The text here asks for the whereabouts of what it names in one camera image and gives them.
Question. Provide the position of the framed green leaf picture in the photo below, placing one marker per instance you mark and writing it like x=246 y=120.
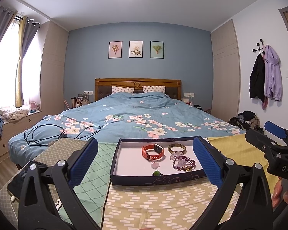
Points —
x=157 y=49

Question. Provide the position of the small pink fan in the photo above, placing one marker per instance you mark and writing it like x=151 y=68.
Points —
x=34 y=106

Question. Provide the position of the blue floral duvet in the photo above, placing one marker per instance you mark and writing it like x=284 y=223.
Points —
x=134 y=105

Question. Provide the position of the navy cardboard box tray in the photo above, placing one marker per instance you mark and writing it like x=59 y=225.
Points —
x=132 y=163

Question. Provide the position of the lilac jacket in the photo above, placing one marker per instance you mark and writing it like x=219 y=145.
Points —
x=273 y=76

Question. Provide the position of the grey and yellow curtain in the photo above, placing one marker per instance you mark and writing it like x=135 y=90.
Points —
x=24 y=52
x=2 y=26

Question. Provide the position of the pink flower pendant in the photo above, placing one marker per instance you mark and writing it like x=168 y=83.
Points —
x=156 y=165

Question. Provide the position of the beige wardrobe beside coat rack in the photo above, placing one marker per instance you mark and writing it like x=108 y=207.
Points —
x=225 y=76

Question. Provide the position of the gold bangle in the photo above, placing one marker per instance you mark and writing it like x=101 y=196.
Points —
x=176 y=152

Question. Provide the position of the white sheer curtain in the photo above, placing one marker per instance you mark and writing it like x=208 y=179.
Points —
x=4 y=81

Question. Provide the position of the framed pink flower picture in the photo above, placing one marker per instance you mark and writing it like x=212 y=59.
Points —
x=115 y=49

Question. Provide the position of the pale pile of laundry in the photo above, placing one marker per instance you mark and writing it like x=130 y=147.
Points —
x=13 y=114

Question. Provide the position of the patchwork printed tablecloth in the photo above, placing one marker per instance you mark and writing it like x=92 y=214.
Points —
x=158 y=203

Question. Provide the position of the person's right hand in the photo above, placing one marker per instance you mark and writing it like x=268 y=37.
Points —
x=276 y=194

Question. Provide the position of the white wall outlet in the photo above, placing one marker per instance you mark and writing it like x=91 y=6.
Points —
x=189 y=94
x=88 y=92

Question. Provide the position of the beige wardrobe beside window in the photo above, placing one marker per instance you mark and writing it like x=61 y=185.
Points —
x=54 y=76

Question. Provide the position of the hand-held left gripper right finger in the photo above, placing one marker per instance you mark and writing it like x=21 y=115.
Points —
x=206 y=160

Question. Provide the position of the dark pile of clothes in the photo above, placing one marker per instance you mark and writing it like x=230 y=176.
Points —
x=246 y=122

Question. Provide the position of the black jacket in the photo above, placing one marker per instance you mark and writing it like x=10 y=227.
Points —
x=256 y=79

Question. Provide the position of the smartphone with orange edge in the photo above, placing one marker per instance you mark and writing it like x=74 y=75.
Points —
x=16 y=184

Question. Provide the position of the nightstand with small items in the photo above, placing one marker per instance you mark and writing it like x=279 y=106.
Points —
x=199 y=106

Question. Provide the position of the beige window seat cabinet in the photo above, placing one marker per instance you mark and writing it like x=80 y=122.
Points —
x=21 y=129

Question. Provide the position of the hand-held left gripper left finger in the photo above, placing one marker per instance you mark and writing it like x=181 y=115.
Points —
x=84 y=160

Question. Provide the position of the black wall coat rack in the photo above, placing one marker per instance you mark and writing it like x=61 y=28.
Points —
x=259 y=48

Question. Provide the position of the white dotted pillow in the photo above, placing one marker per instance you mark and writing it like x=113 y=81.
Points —
x=154 y=89
x=122 y=89

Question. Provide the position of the cosmetics on nightstand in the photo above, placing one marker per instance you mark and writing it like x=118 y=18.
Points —
x=81 y=100

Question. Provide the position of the wooden bed headboard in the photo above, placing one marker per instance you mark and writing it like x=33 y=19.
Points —
x=138 y=81

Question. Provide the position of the framed white flower picture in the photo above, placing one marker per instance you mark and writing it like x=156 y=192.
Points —
x=136 y=49

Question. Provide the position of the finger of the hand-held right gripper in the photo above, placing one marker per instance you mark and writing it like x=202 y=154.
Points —
x=259 y=140
x=276 y=129

